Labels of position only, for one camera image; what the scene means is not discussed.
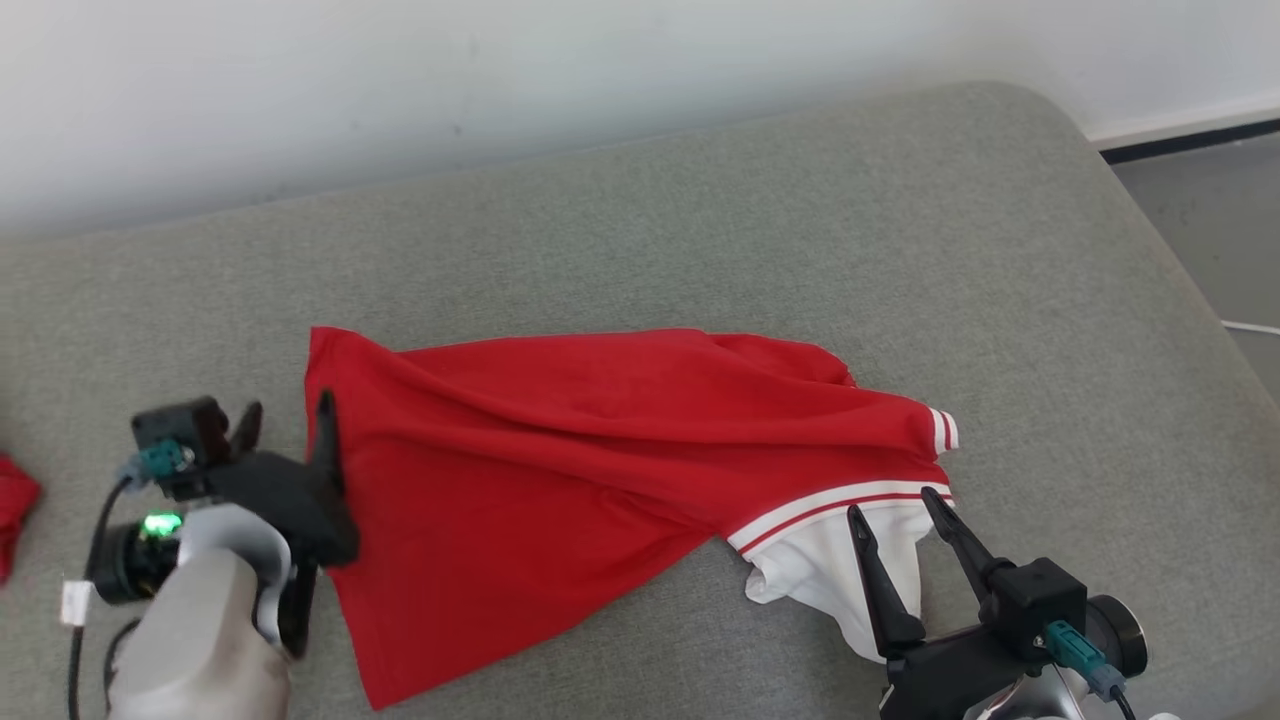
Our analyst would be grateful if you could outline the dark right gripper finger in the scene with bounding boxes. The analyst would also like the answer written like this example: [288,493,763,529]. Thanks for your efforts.
[920,487,1013,603]
[847,505,927,659]

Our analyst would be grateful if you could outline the white paper cable tag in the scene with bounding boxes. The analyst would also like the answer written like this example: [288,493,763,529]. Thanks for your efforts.
[60,578,97,628]

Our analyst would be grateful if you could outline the red basketball jersey white trim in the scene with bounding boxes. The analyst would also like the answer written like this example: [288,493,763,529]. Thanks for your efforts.
[303,325,961,711]

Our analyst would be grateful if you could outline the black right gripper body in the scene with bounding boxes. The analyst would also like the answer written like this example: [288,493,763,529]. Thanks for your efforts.
[880,623,1053,720]

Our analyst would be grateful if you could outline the black left cable teal plug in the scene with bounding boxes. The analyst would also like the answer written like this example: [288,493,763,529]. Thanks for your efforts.
[65,440,193,720]

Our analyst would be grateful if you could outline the red shorts white stripe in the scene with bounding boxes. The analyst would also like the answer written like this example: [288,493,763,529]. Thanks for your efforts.
[0,453,43,586]

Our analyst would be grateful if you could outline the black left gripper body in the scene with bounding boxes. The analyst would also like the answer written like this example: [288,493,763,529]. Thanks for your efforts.
[205,450,361,661]

